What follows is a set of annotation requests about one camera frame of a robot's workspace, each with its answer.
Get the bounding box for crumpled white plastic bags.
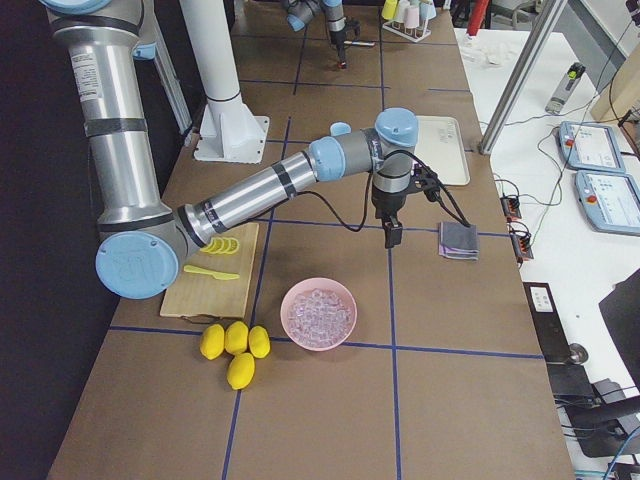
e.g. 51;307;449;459
458;35;516;67

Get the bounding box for pale white upturned cup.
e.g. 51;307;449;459
393;0;410;24

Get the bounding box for white bear print tray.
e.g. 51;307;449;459
414;115;470;186

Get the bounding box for yellow knife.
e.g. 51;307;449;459
183;265;240;281

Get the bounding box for blue teach pendant upper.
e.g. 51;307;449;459
558;121;626;173

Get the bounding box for whole lemon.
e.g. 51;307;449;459
199;324;225;360
224;321;249;356
227;352;256;390
248;325;271;359

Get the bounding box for wooden cutting board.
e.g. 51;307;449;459
160;223;259;318

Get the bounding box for pink upturned cup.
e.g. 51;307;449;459
404;5;420;30

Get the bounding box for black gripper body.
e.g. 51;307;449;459
327;17;361;49
372;166;440;227

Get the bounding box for grey and blue arm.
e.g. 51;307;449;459
280;0;361;69

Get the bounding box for lemon slice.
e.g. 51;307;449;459
200;237;240;255

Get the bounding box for white support column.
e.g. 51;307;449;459
180;0;270;164

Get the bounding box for steel muddler with black tip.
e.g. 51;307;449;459
345;40;376;48

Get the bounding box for blue teach pendant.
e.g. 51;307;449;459
558;121;626;173
574;170;639;236

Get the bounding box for blue teach pendant lower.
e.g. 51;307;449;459
574;170;639;236

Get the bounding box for white wire cup rack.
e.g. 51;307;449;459
382;20;431;43

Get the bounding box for yellow-green upturned plastic cup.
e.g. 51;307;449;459
381;0;398;21

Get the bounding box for aluminium frame post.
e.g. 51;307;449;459
478;0;568;155

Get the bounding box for blue upturned cup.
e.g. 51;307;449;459
419;0;437;23

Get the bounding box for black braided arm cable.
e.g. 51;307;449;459
294;149;472;234

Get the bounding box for grey and purple folded cloth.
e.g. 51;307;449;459
438;222;479;260

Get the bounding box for pink bowl of ice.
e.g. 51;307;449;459
280;277;358;352

